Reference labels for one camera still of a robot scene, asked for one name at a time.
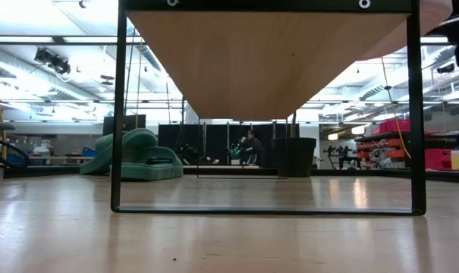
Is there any pink rubber slide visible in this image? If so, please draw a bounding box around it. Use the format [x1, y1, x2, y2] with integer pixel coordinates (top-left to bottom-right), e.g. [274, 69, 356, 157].
[360, 0, 454, 61]

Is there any green rubber slide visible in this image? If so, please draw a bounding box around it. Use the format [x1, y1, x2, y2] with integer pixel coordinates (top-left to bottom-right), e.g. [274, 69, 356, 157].
[120, 146, 184, 181]
[80, 127, 159, 176]

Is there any storage rack with red bins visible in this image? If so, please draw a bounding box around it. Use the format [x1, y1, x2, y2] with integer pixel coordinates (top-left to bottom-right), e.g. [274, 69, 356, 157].
[354, 118, 459, 171]

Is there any background robot station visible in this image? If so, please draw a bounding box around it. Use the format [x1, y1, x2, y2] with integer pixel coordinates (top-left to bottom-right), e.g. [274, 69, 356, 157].
[325, 145, 358, 170]

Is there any green plant in black pot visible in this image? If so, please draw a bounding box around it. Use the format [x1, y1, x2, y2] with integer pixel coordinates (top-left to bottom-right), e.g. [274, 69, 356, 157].
[271, 111, 318, 178]

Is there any person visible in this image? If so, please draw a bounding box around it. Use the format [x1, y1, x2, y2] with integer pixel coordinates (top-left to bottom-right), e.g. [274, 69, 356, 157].
[240, 129, 265, 168]

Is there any black background monitor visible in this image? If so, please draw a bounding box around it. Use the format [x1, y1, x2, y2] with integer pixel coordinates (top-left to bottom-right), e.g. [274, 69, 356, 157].
[102, 114, 147, 137]

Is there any black ceiling-mounted device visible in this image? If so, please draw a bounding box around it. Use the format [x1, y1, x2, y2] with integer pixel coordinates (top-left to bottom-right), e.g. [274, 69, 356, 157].
[33, 46, 72, 76]

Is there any wooden shelf with black frame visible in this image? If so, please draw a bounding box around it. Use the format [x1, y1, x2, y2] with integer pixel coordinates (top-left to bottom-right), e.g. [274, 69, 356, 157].
[110, 0, 427, 216]

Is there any black partition wall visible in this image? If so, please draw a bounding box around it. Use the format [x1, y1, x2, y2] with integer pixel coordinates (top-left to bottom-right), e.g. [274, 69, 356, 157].
[157, 123, 300, 168]

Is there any black aluminium table frame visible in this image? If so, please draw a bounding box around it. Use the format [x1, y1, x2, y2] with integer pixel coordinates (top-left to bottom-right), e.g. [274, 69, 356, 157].
[0, 165, 459, 185]

